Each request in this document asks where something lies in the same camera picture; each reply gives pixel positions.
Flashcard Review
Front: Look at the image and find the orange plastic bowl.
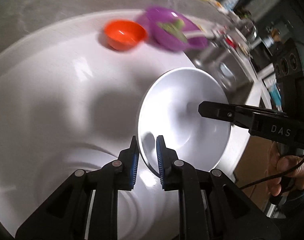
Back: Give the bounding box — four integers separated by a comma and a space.
103, 20, 148, 51

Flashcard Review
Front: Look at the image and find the right hand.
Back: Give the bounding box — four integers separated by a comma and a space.
267, 142, 304, 196

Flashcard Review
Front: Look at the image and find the medium white plate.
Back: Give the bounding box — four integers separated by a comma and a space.
137, 68, 231, 176

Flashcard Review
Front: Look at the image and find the purple plastic colander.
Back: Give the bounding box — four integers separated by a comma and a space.
135, 7, 208, 52

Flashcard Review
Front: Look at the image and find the black cable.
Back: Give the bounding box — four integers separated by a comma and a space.
239, 149, 304, 190

